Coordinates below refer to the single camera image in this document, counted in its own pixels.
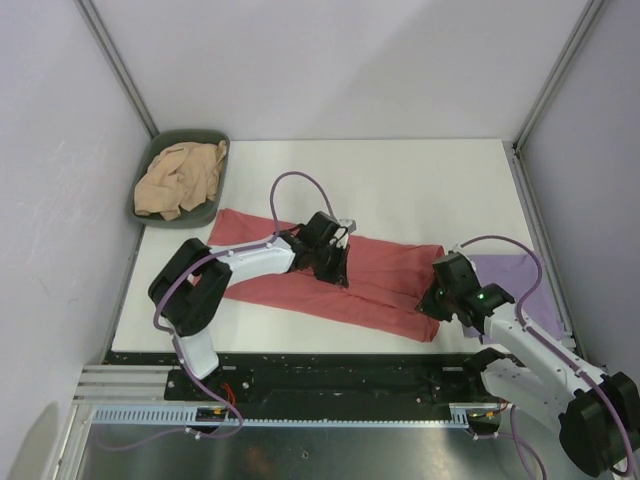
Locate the pink t shirt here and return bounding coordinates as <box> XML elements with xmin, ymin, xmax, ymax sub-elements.
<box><xmin>225</xmin><ymin>236</ymin><xmax>444</xmax><ymax>343</ymax></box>

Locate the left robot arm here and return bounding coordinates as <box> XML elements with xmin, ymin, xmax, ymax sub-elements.
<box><xmin>148</xmin><ymin>227</ymin><xmax>349</xmax><ymax>400</ymax></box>

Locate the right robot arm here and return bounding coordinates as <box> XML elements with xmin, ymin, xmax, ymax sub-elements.
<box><xmin>418</xmin><ymin>283</ymin><xmax>639</xmax><ymax>477</ymax></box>

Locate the lilac folded t shirt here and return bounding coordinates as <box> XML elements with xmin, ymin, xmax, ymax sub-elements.
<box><xmin>470</xmin><ymin>254</ymin><xmax>565</xmax><ymax>340</ymax></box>

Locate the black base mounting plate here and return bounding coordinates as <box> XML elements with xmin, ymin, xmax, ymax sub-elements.
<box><xmin>104</xmin><ymin>352</ymin><xmax>511</xmax><ymax>419</ymax></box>

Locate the beige t shirt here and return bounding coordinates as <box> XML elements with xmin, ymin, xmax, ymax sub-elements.
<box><xmin>133</xmin><ymin>140</ymin><xmax>228</xmax><ymax>221</ymax></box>

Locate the dark green plastic bin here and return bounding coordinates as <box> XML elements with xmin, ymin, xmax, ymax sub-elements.
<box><xmin>127</xmin><ymin>129</ymin><xmax>230</xmax><ymax>229</ymax></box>

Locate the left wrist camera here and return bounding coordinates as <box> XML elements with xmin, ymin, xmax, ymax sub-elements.
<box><xmin>296</xmin><ymin>212</ymin><xmax>357</xmax><ymax>249</ymax></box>

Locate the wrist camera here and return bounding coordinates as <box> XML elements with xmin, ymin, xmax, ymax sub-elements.
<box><xmin>432</xmin><ymin>251</ymin><xmax>480</xmax><ymax>299</ymax></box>
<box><xmin>296</xmin><ymin>212</ymin><xmax>357</xmax><ymax>249</ymax></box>

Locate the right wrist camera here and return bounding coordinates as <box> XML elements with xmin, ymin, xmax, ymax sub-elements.
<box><xmin>432</xmin><ymin>251</ymin><xmax>480</xmax><ymax>299</ymax></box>

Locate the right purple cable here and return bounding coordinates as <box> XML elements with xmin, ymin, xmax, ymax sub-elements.
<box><xmin>451</xmin><ymin>235</ymin><xmax>631</xmax><ymax>480</ymax></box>

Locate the purple cable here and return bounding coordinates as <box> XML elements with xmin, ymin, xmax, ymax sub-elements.
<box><xmin>92</xmin><ymin>170</ymin><xmax>337</xmax><ymax>453</ymax></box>
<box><xmin>451</xmin><ymin>235</ymin><xmax>631</xmax><ymax>480</ymax></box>

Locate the grey slotted cable duct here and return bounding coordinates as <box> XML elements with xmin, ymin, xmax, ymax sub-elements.
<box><xmin>91</xmin><ymin>403</ymin><xmax>499</xmax><ymax>429</ymax></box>

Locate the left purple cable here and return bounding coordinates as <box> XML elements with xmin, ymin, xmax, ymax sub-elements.
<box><xmin>92</xmin><ymin>170</ymin><xmax>337</xmax><ymax>453</ymax></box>

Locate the right aluminium frame post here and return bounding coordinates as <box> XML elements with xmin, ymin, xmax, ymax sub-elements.
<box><xmin>512</xmin><ymin>0</ymin><xmax>614</xmax><ymax>151</ymax></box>

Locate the aluminium frame post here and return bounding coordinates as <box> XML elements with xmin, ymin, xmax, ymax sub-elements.
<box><xmin>512</xmin><ymin>0</ymin><xmax>614</xmax><ymax>151</ymax></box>
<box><xmin>74</xmin><ymin>0</ymin><xmax>159</xmax><ymax>138</ymax></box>

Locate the left aluminium frame post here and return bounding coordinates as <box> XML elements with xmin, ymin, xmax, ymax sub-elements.
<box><xmin>74</xmin><ymin>0</ymin><xmax>159</xmax><ymax>138</ymax></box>

